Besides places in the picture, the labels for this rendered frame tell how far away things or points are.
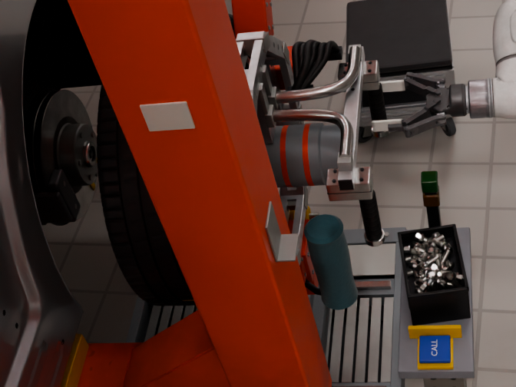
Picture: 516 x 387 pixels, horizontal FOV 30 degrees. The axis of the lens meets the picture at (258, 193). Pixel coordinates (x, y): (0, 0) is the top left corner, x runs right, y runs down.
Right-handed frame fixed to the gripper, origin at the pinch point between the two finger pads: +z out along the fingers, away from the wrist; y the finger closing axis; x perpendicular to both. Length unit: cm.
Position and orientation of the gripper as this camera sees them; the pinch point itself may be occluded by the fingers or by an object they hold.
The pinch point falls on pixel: (378, 106)
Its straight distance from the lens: 228.8
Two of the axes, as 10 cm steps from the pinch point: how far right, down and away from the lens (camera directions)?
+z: -9.7, 0.5, 2.4
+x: -2.1, -6.8, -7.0
